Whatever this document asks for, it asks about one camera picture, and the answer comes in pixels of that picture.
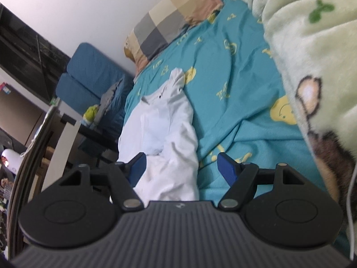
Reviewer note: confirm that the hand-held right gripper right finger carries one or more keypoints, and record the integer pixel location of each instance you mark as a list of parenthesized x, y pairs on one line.
[(226, 169)]

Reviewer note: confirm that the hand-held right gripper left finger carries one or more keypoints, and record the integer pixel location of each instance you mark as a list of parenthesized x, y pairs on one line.
[(138, 165)]

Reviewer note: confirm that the white hoodie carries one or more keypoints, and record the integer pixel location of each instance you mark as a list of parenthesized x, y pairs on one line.
[(167, 134)]

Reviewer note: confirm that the black side table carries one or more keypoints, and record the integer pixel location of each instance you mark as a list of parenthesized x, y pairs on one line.
[(92, 139)]

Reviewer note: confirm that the green plush toy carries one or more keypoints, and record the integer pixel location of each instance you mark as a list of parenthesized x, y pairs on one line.
[(91, 115)]

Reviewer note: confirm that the grey cloth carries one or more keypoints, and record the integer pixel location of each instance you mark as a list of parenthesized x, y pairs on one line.
[(109, 98)]

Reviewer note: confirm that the white board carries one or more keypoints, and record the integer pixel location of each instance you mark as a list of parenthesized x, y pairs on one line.
[(60, 156)]

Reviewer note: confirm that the teal printed bed sheet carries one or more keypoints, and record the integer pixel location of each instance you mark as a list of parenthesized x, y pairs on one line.
[(234, 89)]

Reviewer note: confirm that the blue folded mattress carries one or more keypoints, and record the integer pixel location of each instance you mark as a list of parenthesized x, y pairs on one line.
[(92, 89)]

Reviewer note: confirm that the white round lamp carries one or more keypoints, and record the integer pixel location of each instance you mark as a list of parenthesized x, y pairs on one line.
[(10, 159)]

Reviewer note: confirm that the green fleece printed blanket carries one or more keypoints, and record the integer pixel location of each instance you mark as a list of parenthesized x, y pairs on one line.
[(312, 61)]

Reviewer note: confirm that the checkered pillow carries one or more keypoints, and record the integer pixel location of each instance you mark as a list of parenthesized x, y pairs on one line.
[(170, 25)]

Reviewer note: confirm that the black window frame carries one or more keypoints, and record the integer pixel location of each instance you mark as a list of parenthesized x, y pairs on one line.
[(25, 53)]

